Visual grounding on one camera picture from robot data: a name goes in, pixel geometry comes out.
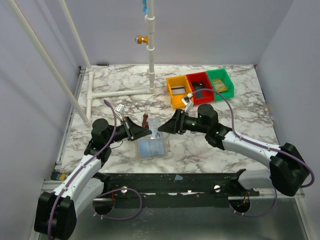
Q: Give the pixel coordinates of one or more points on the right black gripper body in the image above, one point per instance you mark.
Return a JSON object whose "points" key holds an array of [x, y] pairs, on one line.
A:
{"points": [[179, 121]]}

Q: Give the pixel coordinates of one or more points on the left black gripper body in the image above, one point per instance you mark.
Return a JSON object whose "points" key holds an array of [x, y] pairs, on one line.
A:
{"points": [[129, 129]]}

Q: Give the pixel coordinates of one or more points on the white VIP card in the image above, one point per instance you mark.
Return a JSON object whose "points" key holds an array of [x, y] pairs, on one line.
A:
{"points": [[154, 124]]}

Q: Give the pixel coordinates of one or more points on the beige card holder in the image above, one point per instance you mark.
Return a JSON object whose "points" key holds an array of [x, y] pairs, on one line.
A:
{"points": [[151, 148]]}

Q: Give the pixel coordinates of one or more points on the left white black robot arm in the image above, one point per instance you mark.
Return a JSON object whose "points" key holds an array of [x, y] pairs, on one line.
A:
{"points": [[57, 211]]}

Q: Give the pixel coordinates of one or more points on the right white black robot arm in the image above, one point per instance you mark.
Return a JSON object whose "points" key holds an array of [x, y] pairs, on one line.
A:
{"points": [[285, 168]]}

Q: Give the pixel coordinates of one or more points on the white card in yellow bin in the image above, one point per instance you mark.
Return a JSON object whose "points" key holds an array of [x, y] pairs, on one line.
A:
{"points": [[178, 90]]}

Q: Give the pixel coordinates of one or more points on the black card in red bin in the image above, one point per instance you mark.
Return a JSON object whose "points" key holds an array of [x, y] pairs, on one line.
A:
{"points": [[198, 85]]}

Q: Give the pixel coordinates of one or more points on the gold card in green bin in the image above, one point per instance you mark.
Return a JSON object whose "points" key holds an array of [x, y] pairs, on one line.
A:
{"points": [[219, 85]]}

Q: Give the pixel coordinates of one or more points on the brown metal pipe fitting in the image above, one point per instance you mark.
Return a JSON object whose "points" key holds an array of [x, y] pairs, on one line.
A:
{"points": [[145, 123]]}

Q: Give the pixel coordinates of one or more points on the yellow plastic bin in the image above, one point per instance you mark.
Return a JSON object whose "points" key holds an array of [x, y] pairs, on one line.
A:
{"points": [[175, 100]]}

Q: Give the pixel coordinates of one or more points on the red plastic bin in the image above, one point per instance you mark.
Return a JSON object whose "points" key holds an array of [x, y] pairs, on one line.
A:
{"points": [[208, 95]]}

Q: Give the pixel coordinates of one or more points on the green plastic bin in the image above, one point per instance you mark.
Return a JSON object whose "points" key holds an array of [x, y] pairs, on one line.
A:
{"points": [[222, 73]]}

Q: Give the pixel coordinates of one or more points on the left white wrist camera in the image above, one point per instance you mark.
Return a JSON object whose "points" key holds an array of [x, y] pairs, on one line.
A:
{"points": [[120, 108]]}

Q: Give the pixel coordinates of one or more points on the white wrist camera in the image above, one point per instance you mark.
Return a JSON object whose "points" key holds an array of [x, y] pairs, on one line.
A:
{"points": [[120, 108], [188, 102]]}

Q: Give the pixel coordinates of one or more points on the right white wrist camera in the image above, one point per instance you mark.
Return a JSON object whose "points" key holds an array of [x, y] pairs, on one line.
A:
{"points": [[188, 102]]}

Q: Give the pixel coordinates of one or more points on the white PVC pipe frame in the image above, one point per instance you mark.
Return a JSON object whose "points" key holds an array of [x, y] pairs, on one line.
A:
{"points": [[148, 6]]}

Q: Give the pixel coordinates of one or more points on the blue sticker on rail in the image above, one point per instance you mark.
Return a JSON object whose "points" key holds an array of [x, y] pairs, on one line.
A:
{"points": [[178, 177]]}

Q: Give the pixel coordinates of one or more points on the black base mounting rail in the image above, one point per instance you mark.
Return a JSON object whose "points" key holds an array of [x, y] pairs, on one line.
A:
{"points": [[161, 190]]}

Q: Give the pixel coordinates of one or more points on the orange camera on pole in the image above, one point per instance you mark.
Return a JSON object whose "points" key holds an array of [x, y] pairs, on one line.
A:
{"points": [[139, 39]]}

